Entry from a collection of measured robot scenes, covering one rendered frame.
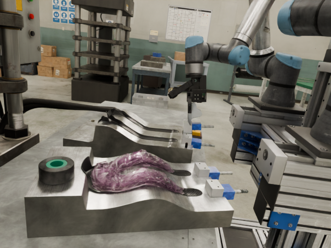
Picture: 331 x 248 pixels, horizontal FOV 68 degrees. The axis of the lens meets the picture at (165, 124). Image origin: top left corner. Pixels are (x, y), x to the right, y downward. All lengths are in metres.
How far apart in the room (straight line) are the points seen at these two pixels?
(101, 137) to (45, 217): 0.42
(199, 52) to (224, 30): 6.44
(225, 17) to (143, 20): 2.27
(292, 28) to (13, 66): 0.99
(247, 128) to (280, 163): 0.50
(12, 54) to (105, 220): 0.78
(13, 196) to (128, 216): 0.35
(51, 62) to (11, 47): 6.46
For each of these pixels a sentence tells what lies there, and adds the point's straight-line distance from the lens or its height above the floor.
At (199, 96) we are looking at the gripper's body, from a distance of 1.04.
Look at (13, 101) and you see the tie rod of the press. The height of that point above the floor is 0.95.
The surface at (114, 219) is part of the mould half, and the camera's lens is 0.63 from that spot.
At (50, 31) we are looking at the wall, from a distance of 8.00.
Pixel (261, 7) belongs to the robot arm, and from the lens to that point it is 1.07.
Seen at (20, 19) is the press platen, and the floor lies 1.27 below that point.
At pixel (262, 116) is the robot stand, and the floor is 0.98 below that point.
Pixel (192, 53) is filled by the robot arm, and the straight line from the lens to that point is 1.03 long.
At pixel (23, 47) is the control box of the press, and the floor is 1.15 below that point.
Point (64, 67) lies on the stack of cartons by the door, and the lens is 7.49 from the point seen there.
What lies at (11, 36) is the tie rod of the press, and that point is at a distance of 1.16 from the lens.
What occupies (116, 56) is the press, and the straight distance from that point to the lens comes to 4.77.
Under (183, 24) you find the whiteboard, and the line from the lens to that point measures 7.32.
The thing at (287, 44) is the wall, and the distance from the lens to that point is 8.05.
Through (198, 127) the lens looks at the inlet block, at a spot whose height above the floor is 0.93.
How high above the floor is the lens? 1.25
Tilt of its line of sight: 18 degrees down
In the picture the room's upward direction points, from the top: 7 degrees clockwise
